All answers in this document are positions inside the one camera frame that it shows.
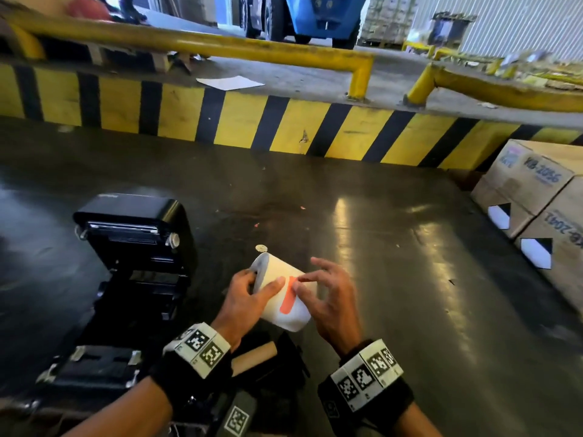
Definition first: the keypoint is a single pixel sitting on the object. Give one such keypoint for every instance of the person's right forearm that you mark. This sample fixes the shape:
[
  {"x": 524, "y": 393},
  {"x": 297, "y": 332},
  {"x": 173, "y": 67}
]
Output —
[{"x": 416, "y": 423}]

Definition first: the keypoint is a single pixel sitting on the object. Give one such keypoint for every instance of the yellow black striped curb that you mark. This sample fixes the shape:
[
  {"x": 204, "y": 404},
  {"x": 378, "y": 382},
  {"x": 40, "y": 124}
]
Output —
[{"x": 237, "y": 120}]

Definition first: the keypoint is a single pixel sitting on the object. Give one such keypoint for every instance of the dark cart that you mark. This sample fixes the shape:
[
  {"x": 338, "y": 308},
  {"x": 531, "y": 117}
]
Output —
[{"x": 448, "y": 29}]

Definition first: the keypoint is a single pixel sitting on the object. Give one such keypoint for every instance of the brown cardboard tube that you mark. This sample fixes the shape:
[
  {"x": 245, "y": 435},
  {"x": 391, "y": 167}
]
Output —
[{"x": 255, "y": 358}]

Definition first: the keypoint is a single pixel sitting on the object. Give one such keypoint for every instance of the black left wrist band with markers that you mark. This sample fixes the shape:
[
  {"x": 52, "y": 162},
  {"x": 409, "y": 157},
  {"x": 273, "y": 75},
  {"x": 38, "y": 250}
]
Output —
[{"x": 198, "y": 354}]

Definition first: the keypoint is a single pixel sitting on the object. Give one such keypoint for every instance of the person's right hand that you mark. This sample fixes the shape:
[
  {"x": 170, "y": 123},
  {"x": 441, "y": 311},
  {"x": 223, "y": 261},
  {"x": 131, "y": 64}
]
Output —
[{"x": 335, "y": 309}]

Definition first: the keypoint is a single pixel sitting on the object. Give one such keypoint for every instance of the blue forklift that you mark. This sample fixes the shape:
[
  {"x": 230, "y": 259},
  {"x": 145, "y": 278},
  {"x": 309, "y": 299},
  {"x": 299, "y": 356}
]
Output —
[{"x": 319, "y": 11}]

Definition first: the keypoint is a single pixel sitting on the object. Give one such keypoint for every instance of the black right wrist band with markers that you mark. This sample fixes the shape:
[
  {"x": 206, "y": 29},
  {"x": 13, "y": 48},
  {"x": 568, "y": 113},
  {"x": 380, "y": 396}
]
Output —
[{"x": 364, "y": 377}]

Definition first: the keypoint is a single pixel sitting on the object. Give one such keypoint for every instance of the long yellow guard rail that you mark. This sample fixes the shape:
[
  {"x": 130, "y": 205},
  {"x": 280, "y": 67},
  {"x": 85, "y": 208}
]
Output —
[{"x": 182, "y": 40}]

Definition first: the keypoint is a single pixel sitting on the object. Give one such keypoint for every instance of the orange tape strip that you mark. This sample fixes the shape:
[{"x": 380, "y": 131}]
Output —
[{"x": 288, "y": 301}]

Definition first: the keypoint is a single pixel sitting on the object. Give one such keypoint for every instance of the wrapped pallet of goods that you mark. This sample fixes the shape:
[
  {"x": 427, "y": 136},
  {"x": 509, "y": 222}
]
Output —
[{"x": 387, "y": 18}]

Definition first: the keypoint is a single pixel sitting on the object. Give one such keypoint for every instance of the white paper sheet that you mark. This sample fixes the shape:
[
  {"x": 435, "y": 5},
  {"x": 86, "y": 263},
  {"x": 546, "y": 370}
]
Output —
[{"x": 229, "y": 82}]

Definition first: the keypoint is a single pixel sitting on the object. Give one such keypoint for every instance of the white label roll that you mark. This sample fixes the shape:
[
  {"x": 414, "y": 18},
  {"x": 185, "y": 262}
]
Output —
[{"x": 278, "y": 309}]

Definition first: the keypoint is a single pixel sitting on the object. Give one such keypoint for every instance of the black bag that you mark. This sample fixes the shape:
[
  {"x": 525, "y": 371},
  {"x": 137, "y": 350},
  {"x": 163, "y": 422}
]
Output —
[{"x": 282, "y": 364}]

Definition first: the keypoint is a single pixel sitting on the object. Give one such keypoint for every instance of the red object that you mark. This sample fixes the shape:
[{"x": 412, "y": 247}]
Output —
[{"x": 86, "y": 6}]

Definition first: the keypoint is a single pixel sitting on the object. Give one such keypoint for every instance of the black wrist band with markers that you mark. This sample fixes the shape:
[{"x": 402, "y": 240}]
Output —
[
  {"x": 364, "y": 377},
  {"x": 198, "y": 354}
]

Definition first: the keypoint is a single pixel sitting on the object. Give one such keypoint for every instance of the cardboard box with blue print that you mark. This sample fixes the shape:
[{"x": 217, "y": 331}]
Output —
[
  {"x": 564, "y": 241},
  {"x": 524, "y": 177}
]

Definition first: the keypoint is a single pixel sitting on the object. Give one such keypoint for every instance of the person's right thumb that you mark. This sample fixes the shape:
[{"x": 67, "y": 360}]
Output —
[{"x": 304, "y": 301}]

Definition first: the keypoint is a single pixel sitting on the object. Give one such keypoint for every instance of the wooden pallet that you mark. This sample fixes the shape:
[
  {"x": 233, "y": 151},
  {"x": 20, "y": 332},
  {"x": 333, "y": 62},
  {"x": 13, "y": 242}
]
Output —
[{"x": 136, "y": 56}]

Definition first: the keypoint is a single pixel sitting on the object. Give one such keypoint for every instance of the black label printer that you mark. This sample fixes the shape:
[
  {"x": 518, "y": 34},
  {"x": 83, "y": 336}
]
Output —
[{"x": 132, "y": 250}]

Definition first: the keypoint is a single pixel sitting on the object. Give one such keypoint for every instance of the person's left hand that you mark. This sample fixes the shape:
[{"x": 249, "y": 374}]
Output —
[{"x": 237, "y": 309}]

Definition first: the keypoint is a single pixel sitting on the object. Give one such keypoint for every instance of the person's right middle finger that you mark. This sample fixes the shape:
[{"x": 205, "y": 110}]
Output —
[{"x": 327, "y": 264}]

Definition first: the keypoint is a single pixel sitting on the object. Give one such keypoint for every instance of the person's left thumb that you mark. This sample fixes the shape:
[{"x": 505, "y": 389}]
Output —
[{"x": 269, "y": 290}]

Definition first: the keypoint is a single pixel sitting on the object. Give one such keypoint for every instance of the person's left forearm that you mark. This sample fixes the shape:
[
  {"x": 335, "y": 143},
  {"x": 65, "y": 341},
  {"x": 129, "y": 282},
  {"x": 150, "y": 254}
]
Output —
[{"x": 123, "y": 414}]

